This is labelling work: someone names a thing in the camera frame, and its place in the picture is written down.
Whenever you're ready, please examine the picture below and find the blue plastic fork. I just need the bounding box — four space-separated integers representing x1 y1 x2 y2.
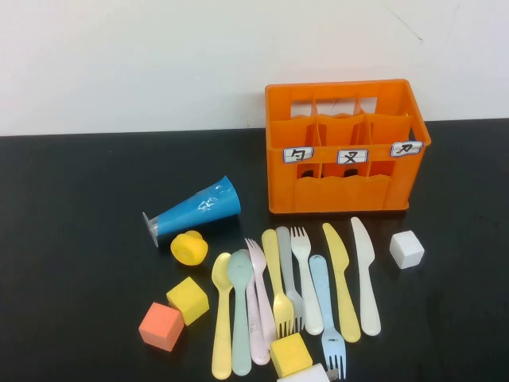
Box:
309 254 348 380

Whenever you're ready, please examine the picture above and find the blue cone cup clear base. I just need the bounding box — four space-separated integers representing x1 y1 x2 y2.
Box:
142 175 243 248

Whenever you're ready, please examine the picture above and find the orange foam cube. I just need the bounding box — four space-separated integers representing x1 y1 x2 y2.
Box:
138 302 185 353

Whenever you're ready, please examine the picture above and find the orange plastic cutlery crate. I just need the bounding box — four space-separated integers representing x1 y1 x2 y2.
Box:
264 78 433 216

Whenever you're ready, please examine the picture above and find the white foam cube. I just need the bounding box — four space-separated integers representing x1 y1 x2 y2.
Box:
389 230 425 270

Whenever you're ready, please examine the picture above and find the teal plastic spoon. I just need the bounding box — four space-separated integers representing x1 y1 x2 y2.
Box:
227 249 255 377

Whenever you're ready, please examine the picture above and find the white power adapter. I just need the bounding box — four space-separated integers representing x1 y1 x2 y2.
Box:
277 362 340 382

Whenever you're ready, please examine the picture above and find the grey plastic fork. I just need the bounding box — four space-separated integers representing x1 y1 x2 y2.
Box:
275 226 305 332

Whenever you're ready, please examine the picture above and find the white plastic knife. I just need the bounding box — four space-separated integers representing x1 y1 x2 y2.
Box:
350 216 382 337

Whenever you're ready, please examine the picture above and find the yellow plastic fork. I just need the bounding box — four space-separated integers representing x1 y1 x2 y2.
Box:
261 228 296 338

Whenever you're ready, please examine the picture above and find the yellow foam cube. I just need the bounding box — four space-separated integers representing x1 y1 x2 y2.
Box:
165 276 210 326
270 332 314 379

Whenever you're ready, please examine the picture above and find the yellow plastic knife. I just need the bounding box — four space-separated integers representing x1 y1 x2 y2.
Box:
321 222 362 344

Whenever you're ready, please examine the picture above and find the pink plastic knife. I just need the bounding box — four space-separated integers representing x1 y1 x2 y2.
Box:
245 274 272 366

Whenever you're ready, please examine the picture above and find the yellow round plastic toy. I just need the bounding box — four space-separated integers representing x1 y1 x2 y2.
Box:
170 230 209 267

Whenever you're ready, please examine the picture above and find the yellow plastic spoon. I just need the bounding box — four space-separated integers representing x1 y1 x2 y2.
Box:
211 251 234 380

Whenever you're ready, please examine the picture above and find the white label knife character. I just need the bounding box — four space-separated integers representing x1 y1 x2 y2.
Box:
390 141 424 158

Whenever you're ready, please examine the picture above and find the pink plastic fork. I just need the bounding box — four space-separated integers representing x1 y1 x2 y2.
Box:
244 237 278 339

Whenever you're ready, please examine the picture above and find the white plastic fork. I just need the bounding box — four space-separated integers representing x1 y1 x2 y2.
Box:
290 226 325 336

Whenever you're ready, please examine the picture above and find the white label spoon character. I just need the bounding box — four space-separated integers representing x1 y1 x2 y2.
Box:
282 146 315 164

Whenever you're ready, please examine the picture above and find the white label fork character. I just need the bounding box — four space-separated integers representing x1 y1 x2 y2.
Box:
336 148 369 166

